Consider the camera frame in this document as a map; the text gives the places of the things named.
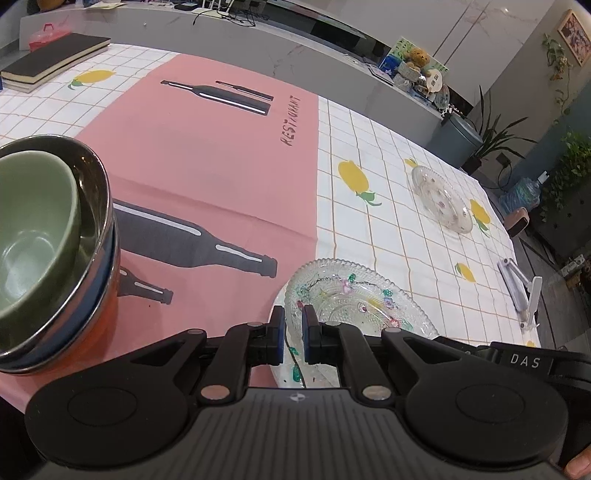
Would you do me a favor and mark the blue water bottle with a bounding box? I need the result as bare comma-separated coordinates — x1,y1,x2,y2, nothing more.
500,171,549,214

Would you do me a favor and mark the black notebook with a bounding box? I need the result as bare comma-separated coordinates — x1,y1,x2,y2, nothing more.
1,33,111,93

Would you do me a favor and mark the small clear glass flowered plate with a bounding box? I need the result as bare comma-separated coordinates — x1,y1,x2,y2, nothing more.
411,166,473,234

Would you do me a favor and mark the grey metal tablet stand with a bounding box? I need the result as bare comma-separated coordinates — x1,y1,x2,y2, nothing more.
497,258,543,331

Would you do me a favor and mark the green ceramic bowl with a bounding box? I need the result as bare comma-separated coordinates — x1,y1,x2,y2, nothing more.
1,150,80,322

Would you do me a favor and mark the framed wall picture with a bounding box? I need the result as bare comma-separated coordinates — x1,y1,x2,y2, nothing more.
557,9,591,66

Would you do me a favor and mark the grey blue trash bin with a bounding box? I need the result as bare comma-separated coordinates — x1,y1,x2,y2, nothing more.
426,113,483,168

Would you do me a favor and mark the white floral painted plate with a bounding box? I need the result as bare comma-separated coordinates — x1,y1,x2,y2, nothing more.
270,326,339,388

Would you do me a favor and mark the checked lemon tablecloth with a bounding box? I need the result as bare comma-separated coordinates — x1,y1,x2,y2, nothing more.
0,42,544,389

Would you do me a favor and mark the person's right hand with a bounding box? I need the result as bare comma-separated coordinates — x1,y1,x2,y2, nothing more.
564,448,591,480

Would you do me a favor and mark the steel bowl blue exterior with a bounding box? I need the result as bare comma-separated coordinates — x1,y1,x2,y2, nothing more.
1,135,120,369

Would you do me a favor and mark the teddy bear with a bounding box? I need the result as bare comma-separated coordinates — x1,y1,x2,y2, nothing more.
406,47,431,71

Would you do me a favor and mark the pink small heater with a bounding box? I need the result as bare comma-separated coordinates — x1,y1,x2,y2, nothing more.
504,207,529,238

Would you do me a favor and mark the pink plastic basket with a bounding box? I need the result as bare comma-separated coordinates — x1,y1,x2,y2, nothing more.
28,23,71,52

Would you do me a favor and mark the pink restaurant placemat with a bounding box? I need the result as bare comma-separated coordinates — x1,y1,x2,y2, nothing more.
1,53,320,409

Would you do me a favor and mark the steel bowl orange exterior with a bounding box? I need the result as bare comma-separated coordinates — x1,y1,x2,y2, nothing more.
1,274,120,376

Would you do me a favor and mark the large clear glass plate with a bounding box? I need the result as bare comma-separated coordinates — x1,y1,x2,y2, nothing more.
284,258,439,340

